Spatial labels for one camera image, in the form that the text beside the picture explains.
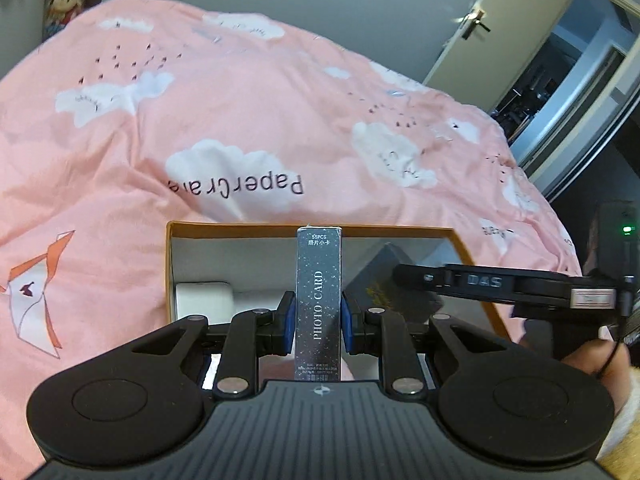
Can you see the photo card box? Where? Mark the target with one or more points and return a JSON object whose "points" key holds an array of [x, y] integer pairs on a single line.
{"points": [[320, 305]]}

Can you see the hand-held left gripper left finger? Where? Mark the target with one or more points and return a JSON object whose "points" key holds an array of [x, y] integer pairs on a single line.
{"points": [[287, 322]]}

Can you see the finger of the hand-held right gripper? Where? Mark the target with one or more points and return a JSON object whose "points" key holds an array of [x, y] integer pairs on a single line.
{"points": [[450, 280]]}

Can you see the cream door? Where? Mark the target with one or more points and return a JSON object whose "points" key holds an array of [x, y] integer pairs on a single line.
{"points": [[500, 20]]}

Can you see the person's right hand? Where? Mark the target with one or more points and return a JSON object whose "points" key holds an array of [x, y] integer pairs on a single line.
{"points": [[590, 357]]}

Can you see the orange cardboard box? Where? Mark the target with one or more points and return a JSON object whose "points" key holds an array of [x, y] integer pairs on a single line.
{"points": [[200, 260]]}

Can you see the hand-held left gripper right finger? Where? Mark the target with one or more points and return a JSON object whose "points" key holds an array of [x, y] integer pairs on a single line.
{"points": [[348, 325]]}

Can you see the dark grey box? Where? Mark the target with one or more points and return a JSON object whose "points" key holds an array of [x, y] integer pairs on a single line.
{"points": [[386, 271]]}

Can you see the pink printed blanket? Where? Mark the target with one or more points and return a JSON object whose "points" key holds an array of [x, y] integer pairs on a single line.
{"points": [[150, 110]]}

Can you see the white glasses case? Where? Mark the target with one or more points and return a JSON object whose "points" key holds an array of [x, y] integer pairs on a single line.
{"points": [[205, 301]]}

